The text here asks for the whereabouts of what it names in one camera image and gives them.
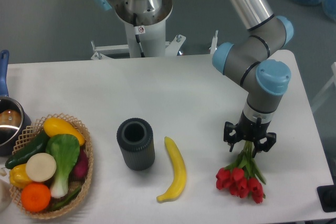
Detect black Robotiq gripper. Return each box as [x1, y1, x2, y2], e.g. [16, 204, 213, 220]
[223, 112, 276, 157]

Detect red tulip bouquet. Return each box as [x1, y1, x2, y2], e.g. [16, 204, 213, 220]
[216, 141, 266, 204]

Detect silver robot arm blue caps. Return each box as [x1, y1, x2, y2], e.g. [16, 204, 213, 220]
[94, 0, 293, 153]

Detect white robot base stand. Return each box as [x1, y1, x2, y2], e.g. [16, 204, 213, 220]
[91, 0, 186, 60]

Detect yellow banana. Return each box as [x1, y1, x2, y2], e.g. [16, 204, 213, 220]
[156, 136, 187, 203]

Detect black device at table edge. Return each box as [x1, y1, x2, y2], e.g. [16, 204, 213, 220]
[317, 185, 335, 212]

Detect dark grey ribbed vase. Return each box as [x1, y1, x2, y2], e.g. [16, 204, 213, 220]
[117, 118, 155, 171]

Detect purple sweet potato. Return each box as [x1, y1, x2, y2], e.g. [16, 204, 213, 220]
[72, 149, 89, 179]

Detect green bok choy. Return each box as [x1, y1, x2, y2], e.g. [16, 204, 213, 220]
[46, 134, 80, 198]

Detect yellow squash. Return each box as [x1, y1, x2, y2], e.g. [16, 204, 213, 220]
[43, 118, 85, 146]

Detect green chili pepper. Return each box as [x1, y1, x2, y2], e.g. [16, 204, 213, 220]
[49, 187, 81, 211]

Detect green cucumber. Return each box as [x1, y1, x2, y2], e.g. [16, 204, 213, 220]
[5, 130, 50, 169]

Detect cream round radish slice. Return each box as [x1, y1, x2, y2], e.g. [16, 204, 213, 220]
[26, 153, 57, 182]

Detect woven wicker basket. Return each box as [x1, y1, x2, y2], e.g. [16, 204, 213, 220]
[10, 113, 93, 220]

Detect orange fruit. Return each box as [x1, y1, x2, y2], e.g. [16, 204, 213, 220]
[20, 183, 51, 212]

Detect yellow bell pepper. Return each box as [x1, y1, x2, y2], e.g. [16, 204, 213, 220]
[9, 164, 33, 189]

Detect garlic clove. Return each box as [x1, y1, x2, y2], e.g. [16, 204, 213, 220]
[0, 168, 7, 177]

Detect white round object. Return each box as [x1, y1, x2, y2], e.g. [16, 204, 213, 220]
[0, 179, 12, 212]

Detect blue handled saucepan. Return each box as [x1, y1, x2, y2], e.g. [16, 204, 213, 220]
[1, 50, 31, 157]

